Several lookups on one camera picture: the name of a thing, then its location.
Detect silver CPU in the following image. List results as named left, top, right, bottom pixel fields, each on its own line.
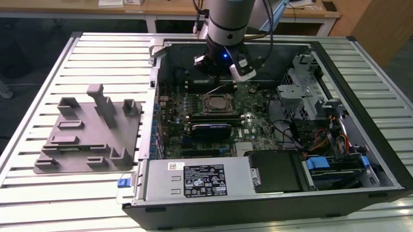
left=206, top=96, right=232, bottom=111

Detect CPU socket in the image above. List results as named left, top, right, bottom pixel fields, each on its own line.
left=199, top=93, right=240, bottom=116

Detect black RAM slot bank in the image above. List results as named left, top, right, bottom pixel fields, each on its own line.
left=189, top=114, right=245, bottom=126
left=186, top=71, right=240, bottom=94

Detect metal socket cover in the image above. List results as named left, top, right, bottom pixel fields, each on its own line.
left=202, top=94, right=237, bottom=115

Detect green motherboard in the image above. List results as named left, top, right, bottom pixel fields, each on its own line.
left=154, top=82, right=282, bottom=159

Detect metal drive cage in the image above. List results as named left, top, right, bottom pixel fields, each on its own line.
left=276, top=54, right=326, bottom=121

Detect pale blue teach pendant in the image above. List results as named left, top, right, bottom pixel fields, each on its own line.
left=260, top=0, right=292, bottom=31

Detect black graphics card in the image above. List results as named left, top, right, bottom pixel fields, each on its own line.
left=190, top=123, right=234, bottom=141

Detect silver chipset heatsink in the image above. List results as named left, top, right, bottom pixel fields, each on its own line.
left=236, top=142, right=254, bottom=155

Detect black expansion slot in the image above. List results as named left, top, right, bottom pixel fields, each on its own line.
left=182, top=148, right=221, bottom=157

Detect black object on desk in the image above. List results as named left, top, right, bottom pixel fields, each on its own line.
left=322, top=0, right=338, bottom=12

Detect black plastic shroud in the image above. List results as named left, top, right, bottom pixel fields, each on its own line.
left=248, top=149, right=316, bottom=194

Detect silver power supply unit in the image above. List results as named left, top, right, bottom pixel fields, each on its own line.
left=142, top=158, right=260, bottom=203

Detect blue disk carrier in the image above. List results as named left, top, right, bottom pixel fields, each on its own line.
left=305, top=156, right=332, bottom=171

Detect grey parts rack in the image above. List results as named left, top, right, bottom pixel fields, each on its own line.
left=34, top=84, right=145, bottom=174

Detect wooden cabinet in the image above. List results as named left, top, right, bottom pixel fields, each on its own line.
left=329, top=0, right=413, bottom=66

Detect wooden desk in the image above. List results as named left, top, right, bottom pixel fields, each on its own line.
left=0, top=0, right=342, bottom=37

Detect disk bay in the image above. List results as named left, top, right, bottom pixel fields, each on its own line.
left=301, top=154, right=384, bottom=191

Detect black PC case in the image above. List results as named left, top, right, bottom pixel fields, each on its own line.
left=115, top=38, right=413, bottom=232

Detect white chair foot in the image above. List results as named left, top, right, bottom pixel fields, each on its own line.
left=0, top=79, right=14, bottom=99

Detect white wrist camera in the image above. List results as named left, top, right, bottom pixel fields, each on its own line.
left=229, top=52, right=258, bottom=83

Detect thin wire locking lever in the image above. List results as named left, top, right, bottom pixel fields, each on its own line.
left=205, top=85, right=228, bottom=95

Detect cable with metal plug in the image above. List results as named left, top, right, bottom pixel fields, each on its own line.
left=191, top=0, right=209, bottom=33

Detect black camera cable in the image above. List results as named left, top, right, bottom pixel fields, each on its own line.
left=258, top=0, right=276, bottom=68

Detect yellow red wire bundle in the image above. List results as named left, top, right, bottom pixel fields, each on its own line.
left=301, top=115, right=355, bottom=157

